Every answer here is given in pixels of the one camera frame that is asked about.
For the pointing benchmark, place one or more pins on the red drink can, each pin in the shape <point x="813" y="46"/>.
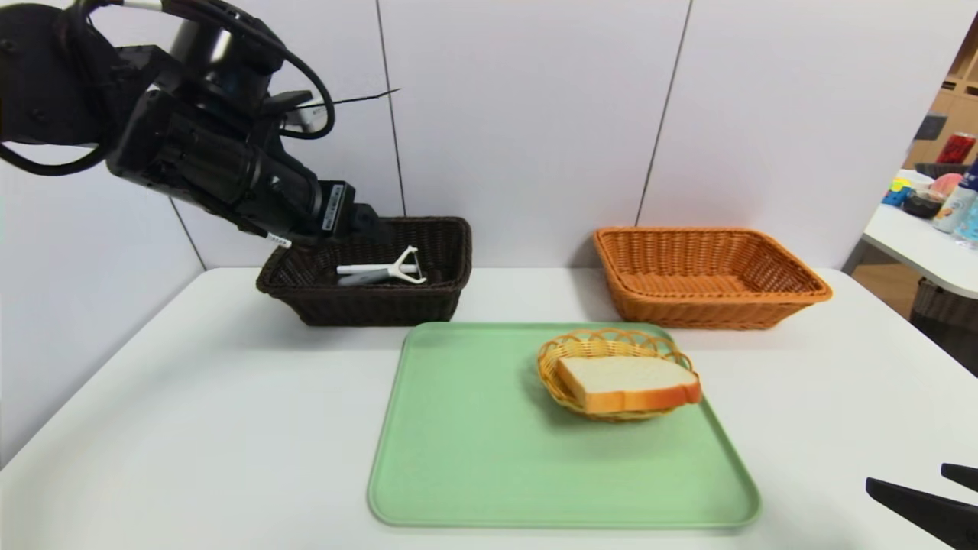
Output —
<point x="956" y="147"/>

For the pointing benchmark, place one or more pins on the large orange wicker basket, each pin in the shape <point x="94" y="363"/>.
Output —
<point x="710" y="313"/>

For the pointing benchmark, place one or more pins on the slice of white bread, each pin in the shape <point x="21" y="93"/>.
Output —
<point x="626" y="376"/>

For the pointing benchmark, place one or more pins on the dark grey panel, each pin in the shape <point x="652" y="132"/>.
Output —
<point x="927" y="126"/>

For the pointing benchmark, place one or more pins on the colourful toy block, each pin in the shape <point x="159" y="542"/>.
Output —
<point x="895" y="191"/>

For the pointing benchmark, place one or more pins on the light green plastic tray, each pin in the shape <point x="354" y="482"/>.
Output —
<point x="535" y="473"/>

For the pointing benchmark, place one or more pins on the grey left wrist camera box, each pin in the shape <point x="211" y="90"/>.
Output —
<point x="309" y="118"/>

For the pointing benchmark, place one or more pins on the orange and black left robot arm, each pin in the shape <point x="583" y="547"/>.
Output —
<point x="46" y="76"/>

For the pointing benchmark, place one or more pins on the small yellow oval wicker basket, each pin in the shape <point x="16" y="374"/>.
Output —
<point x="596" y="344"/>

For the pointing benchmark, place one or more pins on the dark brown wicker basket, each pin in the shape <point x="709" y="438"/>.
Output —
<point x="382" y="305"/>

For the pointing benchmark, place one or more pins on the white side table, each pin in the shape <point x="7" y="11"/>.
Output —
<point x="917" y="243"/>

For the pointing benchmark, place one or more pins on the white bottle with blue cap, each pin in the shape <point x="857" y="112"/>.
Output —
<point x="953" y="208"/>

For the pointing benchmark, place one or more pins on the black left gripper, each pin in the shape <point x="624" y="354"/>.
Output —
<point x="337" y="208"/>

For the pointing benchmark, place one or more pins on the wooden shelf unit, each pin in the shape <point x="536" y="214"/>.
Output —
<point x="959" y="107"/>

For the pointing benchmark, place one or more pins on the black bowl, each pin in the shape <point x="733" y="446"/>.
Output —
<point x="921" y="205"/>

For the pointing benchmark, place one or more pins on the clear plastic bottle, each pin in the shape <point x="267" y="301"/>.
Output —
<point x="969" y="224"/>

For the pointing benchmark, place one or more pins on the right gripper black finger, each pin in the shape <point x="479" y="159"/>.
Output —
<point x="940" y="519"/>
<point x="966" y="478"/>

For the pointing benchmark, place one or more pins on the dark grey woven basket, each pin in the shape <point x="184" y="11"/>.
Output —
<point x="936" y="169"/>

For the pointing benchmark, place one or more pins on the white marker pen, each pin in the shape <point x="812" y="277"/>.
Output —
<point x="359" y="269"/>

